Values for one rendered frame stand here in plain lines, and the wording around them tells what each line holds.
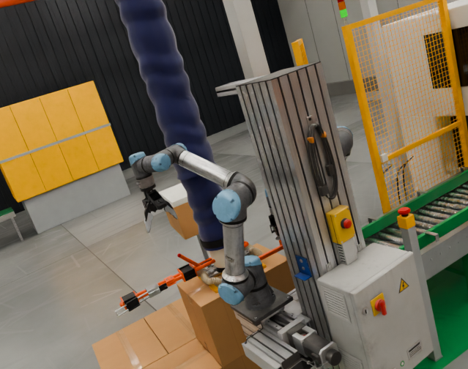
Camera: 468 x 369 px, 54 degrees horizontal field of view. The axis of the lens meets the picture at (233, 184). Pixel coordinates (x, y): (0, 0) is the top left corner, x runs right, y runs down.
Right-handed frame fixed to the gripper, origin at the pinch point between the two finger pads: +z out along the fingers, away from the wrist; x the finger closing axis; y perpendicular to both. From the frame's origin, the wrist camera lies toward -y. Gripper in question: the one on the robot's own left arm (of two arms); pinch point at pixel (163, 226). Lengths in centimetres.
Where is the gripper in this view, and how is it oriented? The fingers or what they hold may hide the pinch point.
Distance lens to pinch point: 211.9
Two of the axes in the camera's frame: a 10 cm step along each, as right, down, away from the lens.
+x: -8.3, 3.8, -4.2
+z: 2.9, 9.2, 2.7
